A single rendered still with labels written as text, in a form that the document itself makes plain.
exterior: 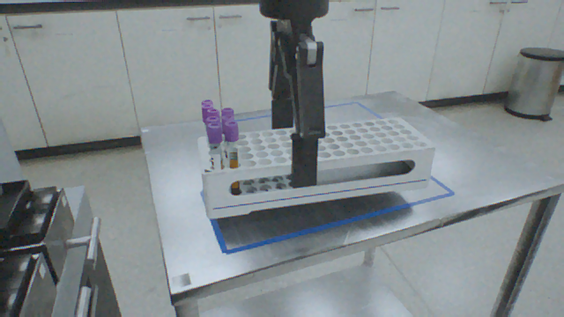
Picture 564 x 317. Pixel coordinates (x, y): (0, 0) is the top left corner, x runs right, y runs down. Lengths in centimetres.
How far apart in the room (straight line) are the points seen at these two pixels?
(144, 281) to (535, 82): 279
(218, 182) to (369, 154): 19
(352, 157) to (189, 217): 23
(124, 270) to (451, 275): 128
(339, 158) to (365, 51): 231
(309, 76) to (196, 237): 24
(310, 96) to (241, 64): 210
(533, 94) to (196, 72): 232
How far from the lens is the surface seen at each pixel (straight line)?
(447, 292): 166
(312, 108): 40
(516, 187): 69
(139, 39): 240
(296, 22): 42
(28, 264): 55
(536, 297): 179
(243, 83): 253
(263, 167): 45
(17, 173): 81
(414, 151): 52
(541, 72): 328
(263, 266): 46
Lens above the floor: 114
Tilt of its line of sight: 29 degrees down
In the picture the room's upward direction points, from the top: straight up
